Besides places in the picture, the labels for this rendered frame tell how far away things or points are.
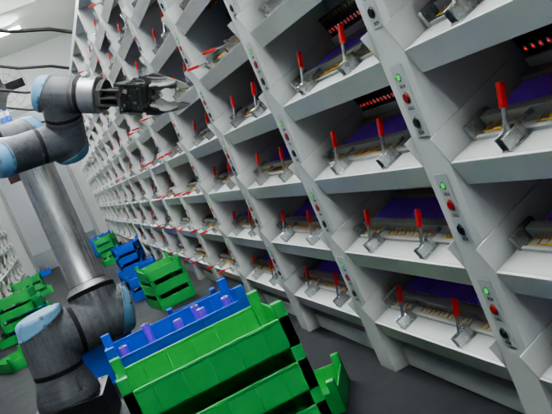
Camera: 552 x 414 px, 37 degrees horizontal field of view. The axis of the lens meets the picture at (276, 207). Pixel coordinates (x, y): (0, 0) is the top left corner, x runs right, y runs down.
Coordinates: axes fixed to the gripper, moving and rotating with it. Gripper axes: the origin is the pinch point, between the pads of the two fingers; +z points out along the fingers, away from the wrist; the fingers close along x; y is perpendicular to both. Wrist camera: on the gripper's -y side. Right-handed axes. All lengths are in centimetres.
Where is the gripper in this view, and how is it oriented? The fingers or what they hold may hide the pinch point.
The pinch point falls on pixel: (185, 94)
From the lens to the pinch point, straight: 196.9
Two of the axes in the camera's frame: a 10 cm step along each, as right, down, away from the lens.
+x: -0.1, -9.5, -3.1
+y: -2.0, 3.0, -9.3
